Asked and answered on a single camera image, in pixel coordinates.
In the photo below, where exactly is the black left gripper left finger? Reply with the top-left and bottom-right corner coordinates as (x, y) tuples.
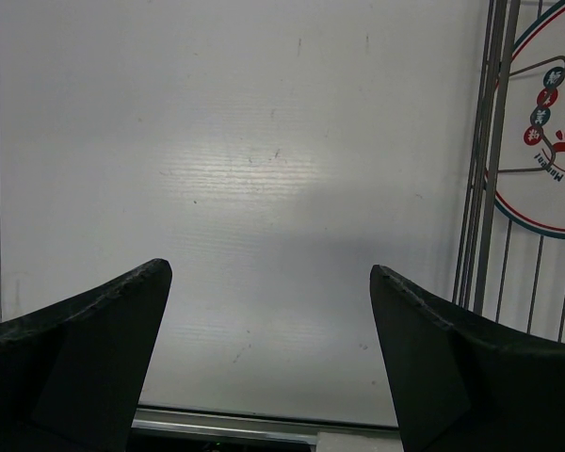
(0, 259), (172, 451)

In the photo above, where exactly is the grey wire dish rack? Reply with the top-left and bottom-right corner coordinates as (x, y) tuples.
(451, 1), (565, 343)

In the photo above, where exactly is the white plate outermost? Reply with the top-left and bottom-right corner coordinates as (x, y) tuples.
(495, 1), (565, 240)

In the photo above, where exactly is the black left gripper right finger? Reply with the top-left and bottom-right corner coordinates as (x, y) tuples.
(369, 266), (565, 451)

